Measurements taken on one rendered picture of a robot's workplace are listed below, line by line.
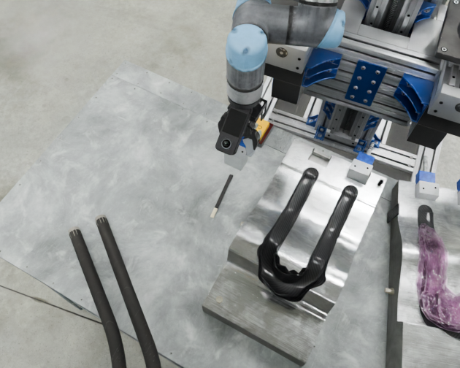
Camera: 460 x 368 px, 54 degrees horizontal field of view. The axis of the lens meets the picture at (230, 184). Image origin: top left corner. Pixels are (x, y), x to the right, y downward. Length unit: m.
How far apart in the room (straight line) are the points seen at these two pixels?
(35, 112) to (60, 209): 1.34
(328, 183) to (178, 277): 0.44
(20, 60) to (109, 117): 1.50
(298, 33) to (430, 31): 0.65
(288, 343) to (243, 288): 0.16
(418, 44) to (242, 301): 0.88
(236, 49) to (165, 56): 1.83
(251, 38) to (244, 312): 0.59
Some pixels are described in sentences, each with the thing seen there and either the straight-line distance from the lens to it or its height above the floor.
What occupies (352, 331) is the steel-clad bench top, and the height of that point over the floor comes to 0.80.
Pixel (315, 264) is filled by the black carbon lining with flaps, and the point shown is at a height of 0.91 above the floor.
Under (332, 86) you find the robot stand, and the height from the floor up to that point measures 0.76.
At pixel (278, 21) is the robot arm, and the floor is 1.28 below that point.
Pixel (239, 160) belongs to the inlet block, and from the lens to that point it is 1.10.
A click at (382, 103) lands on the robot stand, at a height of 0.75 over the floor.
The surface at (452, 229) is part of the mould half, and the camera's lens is 1.25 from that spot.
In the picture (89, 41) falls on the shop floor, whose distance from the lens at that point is 2.82.
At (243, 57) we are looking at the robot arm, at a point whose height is 1.29.
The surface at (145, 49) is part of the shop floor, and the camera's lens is 2.70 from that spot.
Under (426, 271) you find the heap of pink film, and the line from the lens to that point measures 1.12.
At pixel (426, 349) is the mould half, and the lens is 1.08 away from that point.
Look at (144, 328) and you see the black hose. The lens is 1.02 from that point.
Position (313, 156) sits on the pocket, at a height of 0.86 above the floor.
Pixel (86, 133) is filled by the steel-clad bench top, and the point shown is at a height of 0.80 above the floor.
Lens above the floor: 1.89
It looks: 62 degrees down
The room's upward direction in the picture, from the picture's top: 1 degrees clockwise
